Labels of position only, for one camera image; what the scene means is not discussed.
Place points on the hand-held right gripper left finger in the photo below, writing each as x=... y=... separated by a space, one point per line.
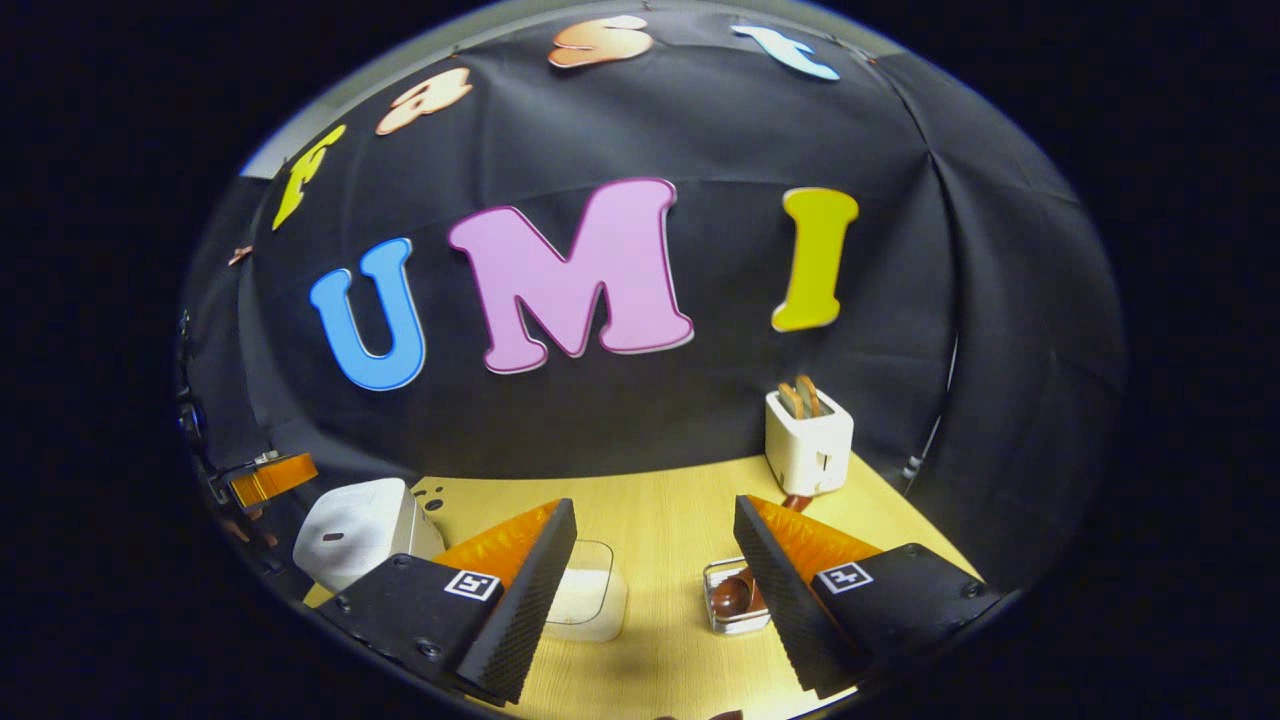
x=530 y=610

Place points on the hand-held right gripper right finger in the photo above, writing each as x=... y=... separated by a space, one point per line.
x=775 y=600

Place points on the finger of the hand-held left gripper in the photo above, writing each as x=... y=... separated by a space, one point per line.
x=275 y=478

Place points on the brown wooden spoon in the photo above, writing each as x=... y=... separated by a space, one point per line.
x=730 y=597

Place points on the clear box of rice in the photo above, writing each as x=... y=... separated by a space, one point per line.
x=590 y=600

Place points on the white rice cooker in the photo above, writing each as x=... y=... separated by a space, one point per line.
x=355 y=530

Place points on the white toaster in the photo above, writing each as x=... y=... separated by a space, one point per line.
x=808 y=450

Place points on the copper cloth clip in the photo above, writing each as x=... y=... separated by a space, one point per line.
x=240 y=255

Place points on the black backdrop cloth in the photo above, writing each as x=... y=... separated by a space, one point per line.
x=700 y=130

